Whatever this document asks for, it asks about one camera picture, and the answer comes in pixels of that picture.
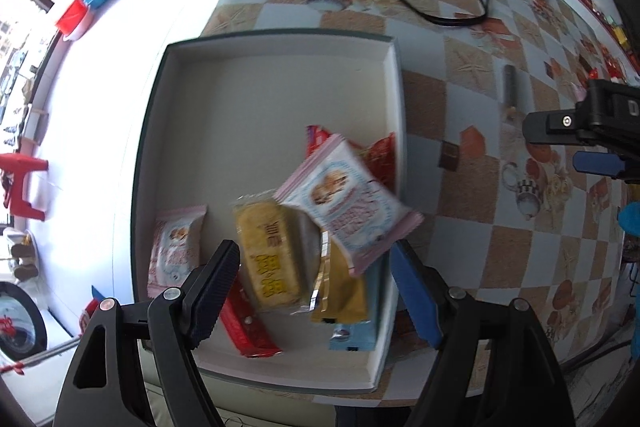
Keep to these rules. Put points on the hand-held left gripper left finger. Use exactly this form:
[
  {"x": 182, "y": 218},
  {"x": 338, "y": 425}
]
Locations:
[{"x": 215, "y": 294}]

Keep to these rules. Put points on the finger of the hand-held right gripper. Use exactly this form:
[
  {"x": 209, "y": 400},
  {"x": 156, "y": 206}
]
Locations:
[
  {"x": 597, "y": 163},
  {"x": 632, "y": 219}
]

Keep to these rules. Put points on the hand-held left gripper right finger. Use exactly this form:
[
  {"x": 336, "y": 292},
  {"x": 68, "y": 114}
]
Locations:
[{"x": 415, "y": 299}]

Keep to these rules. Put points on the long red snack packet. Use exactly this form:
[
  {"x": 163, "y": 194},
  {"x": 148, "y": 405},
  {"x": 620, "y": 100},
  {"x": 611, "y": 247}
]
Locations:
[{"x": 250, "y": 329}]

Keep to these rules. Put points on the pink white snack packet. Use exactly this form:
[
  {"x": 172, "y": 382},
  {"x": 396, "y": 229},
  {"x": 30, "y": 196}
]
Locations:
[
  {"x": 350, "y": 202},
  {"x": 175, "y": 252}
]

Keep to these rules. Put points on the yellow snack packet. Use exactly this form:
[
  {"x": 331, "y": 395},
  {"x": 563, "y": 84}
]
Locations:
[{"x": 270, "y": 257}]

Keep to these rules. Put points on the light blue snack packet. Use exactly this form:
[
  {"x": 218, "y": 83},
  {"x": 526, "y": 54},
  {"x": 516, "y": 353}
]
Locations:
[{"x": 356, "y": 337}]

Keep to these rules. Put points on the gold snack packet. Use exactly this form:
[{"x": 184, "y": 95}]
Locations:
[{"x": 345, "y": 294}]

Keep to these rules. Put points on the red square snack packet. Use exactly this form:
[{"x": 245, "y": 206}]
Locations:
[{"x": 382, "y": 157}]

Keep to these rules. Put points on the white box dark rim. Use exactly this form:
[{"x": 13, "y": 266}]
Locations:
[{"x": 260, "y": 107}]

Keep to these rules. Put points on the checkered printed tablecloth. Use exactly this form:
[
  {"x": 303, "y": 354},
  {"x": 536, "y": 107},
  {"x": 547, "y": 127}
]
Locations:
[{"x": 500, "y": 257}]

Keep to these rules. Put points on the brown tube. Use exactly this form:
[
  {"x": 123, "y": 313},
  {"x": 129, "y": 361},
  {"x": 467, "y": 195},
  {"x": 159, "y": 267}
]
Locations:
[{"x": 510, "y": 89}]

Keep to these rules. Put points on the metal rod red ribbon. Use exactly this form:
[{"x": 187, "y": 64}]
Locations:
[{"x": 45, "y": 354}]

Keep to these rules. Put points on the round glass appliance door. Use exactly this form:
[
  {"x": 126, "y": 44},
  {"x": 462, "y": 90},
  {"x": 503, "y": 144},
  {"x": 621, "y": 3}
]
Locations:
[{"x": 17, "y": 322}]

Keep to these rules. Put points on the red plastic stool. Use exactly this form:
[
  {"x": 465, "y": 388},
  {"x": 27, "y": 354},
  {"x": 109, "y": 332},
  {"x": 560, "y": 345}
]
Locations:
[{"x": 22, "y": 179}]

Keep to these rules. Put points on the red plastic basin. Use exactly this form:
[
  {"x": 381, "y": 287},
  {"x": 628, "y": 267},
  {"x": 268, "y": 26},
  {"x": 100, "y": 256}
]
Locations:
[{"x": 72, "y": 17}]

